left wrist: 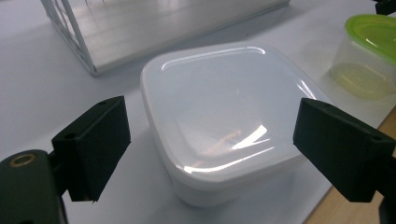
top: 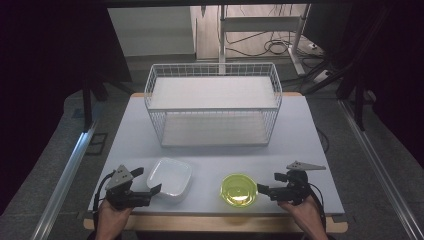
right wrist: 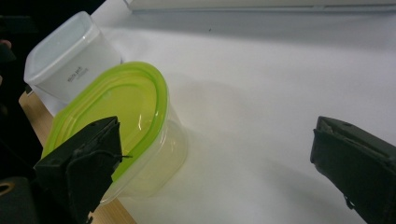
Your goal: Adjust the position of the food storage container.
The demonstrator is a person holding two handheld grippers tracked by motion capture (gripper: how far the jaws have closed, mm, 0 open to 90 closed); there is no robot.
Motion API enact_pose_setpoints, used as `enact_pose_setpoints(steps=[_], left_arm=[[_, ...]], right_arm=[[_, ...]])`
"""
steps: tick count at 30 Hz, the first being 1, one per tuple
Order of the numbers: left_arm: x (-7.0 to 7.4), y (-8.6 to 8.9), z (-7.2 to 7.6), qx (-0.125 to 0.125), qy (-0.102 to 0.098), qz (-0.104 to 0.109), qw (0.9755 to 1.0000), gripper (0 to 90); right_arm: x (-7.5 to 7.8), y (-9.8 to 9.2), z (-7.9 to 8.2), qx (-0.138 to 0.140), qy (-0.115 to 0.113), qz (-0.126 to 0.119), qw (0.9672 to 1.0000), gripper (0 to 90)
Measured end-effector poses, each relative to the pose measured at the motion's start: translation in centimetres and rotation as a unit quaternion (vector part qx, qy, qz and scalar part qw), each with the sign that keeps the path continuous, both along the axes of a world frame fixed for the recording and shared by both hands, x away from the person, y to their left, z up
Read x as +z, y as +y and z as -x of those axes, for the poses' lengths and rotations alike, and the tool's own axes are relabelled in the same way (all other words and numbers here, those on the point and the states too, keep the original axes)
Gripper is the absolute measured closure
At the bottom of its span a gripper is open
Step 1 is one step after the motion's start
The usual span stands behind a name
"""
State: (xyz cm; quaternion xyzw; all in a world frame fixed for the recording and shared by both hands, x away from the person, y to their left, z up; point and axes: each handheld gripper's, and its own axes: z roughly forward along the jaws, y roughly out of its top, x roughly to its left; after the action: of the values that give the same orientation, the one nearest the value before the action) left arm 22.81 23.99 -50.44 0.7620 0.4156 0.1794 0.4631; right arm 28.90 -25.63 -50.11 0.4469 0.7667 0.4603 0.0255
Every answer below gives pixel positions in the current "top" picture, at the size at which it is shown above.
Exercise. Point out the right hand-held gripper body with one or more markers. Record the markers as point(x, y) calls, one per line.
point(293, 190)

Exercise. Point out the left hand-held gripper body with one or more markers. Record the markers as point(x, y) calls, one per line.
point(121, 196)

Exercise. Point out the white square bowl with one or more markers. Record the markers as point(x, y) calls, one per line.
point(170, 179)

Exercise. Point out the green translucent round bowl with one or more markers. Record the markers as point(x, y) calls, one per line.
point(238, 190)

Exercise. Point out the person's left hand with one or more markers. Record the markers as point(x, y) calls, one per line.
point(111, 216)

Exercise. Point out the person's right hand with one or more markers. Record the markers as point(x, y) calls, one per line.
point(305, 213)

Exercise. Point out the black stand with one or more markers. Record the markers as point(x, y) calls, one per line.
point(358, 96)
point(88, 103)

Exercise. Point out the white power strip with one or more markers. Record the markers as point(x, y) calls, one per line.
point(322, 76)

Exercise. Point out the white panel board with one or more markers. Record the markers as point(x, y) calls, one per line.
point(153, 31)

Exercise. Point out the metal floor rail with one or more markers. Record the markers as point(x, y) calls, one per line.
point(376, 163)
point(63, 183)

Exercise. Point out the white metal desk frame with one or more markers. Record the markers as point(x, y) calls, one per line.
point(260, 24)

